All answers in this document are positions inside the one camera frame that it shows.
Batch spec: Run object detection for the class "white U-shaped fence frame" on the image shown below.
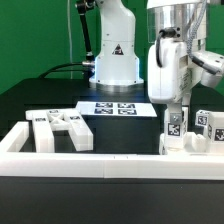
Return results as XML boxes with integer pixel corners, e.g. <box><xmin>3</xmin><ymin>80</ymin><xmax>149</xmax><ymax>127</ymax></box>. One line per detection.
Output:
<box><xmin>0</xmin><ymin>122</ymin><xmax>224</xmax><ymax>180</ymax></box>

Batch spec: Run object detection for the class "black cable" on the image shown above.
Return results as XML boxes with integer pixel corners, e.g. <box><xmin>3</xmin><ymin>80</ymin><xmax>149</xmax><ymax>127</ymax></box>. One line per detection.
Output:
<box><xmin>38</xmin><ymin>61</ymin><xmax>96</xmax><ymax>80</ymax></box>

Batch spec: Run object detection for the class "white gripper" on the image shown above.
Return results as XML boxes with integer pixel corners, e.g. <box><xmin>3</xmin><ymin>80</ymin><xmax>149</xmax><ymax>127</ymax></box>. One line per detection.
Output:
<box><xmin>148</xmin><ymin>40</ymin><xmax>224</xmax><ymax>124</ymax></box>

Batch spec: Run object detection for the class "white hanging cable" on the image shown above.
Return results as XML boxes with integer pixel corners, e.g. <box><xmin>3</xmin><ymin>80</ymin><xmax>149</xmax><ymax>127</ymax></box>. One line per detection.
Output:
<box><xmin>66</xmin><ymin>0</ymin><xmax>74</xmax><ymax>80</ymax></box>

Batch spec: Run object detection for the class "white chair seat block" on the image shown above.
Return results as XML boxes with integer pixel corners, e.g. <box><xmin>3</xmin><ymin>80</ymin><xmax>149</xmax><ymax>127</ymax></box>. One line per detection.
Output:
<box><xmin>159</xmin><ymin>132</ymin><xmax>224</xmax><ymax>156</ymax></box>

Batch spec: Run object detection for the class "white tagged cube far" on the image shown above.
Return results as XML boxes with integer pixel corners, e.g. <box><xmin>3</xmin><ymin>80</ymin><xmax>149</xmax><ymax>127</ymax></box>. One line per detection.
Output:
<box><xmin>195</xmin><ymin>110</ymin><xmax>209</xmax><ymax>127</ymax></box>

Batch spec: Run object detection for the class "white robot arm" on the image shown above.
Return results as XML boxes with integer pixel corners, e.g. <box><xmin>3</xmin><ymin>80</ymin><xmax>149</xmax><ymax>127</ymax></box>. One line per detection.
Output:
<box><xmin>90</xmin><ymin>0</ymin><xmax>224</xmax><ymax>124</ymax></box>

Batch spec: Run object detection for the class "white tag marker sheet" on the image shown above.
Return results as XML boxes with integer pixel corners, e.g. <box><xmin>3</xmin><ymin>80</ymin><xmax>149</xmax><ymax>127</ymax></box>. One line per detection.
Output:
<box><xmin>76</xmin><ymin>101</ymin><xmax>157</xmax><ymax>117</ymax></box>

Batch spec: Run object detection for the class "white chair back frame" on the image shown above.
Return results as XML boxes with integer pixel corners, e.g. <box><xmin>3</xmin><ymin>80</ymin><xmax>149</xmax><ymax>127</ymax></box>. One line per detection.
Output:
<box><xmin>25</xmin><ymin>109</ymin><xmax>93</xmax><ymax>153</ymax></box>

